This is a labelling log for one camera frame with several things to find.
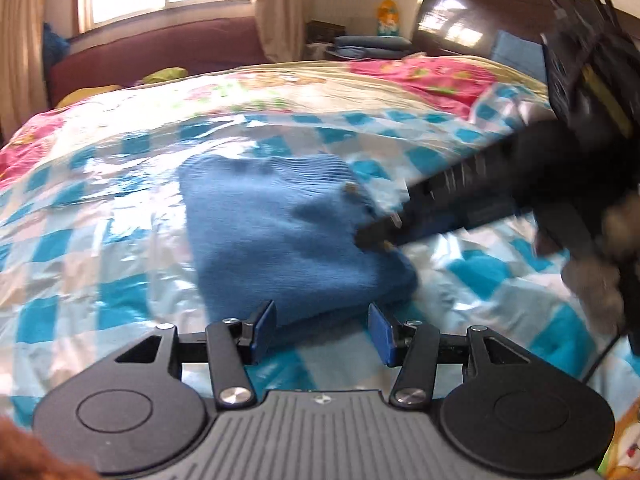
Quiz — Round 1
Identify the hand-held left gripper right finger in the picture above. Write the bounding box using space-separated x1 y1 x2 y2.
367 302 532 408

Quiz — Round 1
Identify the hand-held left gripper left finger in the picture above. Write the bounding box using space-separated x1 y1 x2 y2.
114 300 277 408

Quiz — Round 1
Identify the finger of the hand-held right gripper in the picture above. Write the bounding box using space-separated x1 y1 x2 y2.
355 200 521 256
404 120 551 211

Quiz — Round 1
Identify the blue yellow-striped knit sweater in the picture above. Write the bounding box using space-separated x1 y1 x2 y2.
177 154 421 347

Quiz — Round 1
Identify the stack of folded blue clothes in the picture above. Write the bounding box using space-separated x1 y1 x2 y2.
331 34 415 62

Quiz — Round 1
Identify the person's right hand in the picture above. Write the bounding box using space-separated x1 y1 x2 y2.
562 196 629 334

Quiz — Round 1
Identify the blue pillow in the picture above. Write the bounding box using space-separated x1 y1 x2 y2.
491 30 547 82

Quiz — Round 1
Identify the dark wooden headboard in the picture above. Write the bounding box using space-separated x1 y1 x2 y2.
411 0 557 83

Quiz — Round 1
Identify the yellow printed bottle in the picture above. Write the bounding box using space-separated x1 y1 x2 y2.
375 0 402 39

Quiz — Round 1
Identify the colourful checked bedspread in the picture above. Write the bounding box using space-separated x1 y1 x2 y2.
0 55 640 480

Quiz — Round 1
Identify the dark box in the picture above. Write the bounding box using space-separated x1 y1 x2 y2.
304 20 347 45

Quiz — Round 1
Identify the beige curtain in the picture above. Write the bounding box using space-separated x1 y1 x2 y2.
254 0 317 64
0 0 53 143

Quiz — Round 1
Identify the brown fuzzy clothing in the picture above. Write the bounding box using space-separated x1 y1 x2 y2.
0 414 98 480

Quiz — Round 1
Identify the yellow-green cushion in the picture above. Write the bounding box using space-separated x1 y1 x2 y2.
54 84 123 109
139 66 189 87

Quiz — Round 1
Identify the maroon sofa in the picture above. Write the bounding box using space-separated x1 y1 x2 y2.
46 16 273 108

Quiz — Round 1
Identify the blue fuzzy cloth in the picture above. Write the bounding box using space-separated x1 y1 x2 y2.
41 21 72 69

